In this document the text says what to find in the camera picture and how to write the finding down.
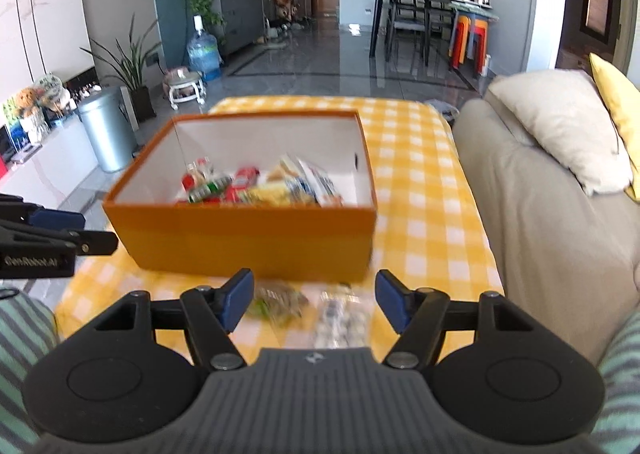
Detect clear bag brown green snack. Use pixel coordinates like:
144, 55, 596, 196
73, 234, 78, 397
247, 282, 309, 327

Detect clear bag white round candies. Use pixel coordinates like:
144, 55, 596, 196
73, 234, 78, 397
312, 285, 373, 349

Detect clear packet brown date snack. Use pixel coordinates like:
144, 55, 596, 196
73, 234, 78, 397
181, 157, 214, 203

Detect red snack bar wrapper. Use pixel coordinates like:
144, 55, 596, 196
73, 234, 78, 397
222, 166, 260, 204

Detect white tv cabinet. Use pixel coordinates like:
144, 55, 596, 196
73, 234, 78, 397
1, 117, 98, 208

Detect orange cardboard box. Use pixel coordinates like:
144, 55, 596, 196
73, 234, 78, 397
103, 110, 378, 283

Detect green striped trousers leg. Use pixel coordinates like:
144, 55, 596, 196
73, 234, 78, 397
0, 287, 58, 453

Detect yellow white checkered tablecloth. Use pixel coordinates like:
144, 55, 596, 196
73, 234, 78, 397
55, 96, 501, 337

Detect stuffed toys on cabinet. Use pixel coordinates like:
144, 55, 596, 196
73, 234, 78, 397
13, 74, 76, 125

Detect green can snack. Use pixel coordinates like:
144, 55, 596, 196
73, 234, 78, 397
188, 174, 232, 204

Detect grey metal trash bin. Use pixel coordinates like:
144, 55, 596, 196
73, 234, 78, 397
77, 87, 138, 172

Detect yellow snack bag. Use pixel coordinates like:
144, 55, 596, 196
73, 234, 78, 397
241, 178, 317, 207

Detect white orange snack packet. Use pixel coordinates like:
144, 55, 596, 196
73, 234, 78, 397
267, 154, 343, 207

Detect beige sofa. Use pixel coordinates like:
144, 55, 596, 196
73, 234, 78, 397
454, 93, 639, 364

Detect potted green plant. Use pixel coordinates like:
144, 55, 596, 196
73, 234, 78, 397
80, 14, 162, 122

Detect small white stool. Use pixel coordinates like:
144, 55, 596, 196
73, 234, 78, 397
163, 66, 206, 112

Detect blue water jug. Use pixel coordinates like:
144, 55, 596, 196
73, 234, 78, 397
186, 15, 221, 82

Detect cream white pillow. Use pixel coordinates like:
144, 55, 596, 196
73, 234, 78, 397
487, 70, 632, 195

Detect grey tall cabinet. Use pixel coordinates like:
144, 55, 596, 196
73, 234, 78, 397
212, 0, 265, 58

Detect orange red stools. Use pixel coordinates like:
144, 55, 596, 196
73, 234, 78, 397
448, 12, 489, 76

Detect yellow pillow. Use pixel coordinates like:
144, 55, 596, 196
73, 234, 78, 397
589, 53, 640, 203

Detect black dining chair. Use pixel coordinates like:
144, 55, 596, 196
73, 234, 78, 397
385, 0, 432, 64

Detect dark dining table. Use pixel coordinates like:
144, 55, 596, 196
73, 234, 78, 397
369, 0, 499, 76

